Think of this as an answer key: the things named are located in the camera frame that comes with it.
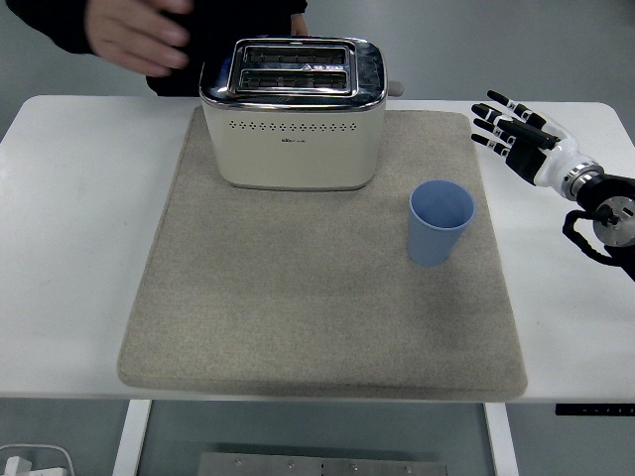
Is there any white table leg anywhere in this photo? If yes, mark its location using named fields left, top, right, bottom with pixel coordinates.
left=483, top=404, right=521, bottom=476
left=111, top=399, right=153, bottom=476

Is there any blue ribbed plastic cup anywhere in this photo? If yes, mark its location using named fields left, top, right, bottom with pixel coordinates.
left=408, top=179, right=476, bottom=268

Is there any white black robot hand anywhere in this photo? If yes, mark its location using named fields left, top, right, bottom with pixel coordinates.
left=470, top=89, right=599, bottom=189

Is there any cream chrome two-slot toaster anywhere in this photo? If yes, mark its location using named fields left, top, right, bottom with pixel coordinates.
left=198, top=35, right=405, bottom=192

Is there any person's hand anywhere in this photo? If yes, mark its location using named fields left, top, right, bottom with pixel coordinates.
left=84, top=0, right=194, bottom=78

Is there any person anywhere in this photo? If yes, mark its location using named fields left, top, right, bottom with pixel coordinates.
left=7, top=0, right=312, bottom=98

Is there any beige felt table mat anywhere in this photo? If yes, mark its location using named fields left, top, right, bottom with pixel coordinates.
left=116, top=105, right=529, bottom=399

